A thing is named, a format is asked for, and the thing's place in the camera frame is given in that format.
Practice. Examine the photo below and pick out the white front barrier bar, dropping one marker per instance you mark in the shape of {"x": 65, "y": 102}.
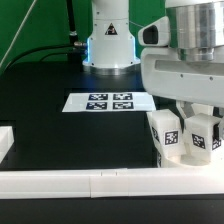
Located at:
{"x": 110, "y": 183}

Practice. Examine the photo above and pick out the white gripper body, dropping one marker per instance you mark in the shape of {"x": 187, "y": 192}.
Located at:
{"x": 164, "y": 75}

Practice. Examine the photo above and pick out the white marker sheet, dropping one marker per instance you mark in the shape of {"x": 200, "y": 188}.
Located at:
{"x": 109, "y": 102}

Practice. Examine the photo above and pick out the white left barrier block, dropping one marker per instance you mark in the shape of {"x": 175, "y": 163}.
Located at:
{"x": 6, "y": 140}

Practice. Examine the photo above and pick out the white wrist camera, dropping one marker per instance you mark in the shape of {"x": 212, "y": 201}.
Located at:
{"x": 155, "y": 34}

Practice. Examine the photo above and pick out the white round stool seat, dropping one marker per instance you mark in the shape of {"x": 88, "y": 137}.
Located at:
{"x": 187, "y": 160}

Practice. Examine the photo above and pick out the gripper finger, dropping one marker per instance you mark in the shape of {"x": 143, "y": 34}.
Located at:
{"x": 185, "y": 109}

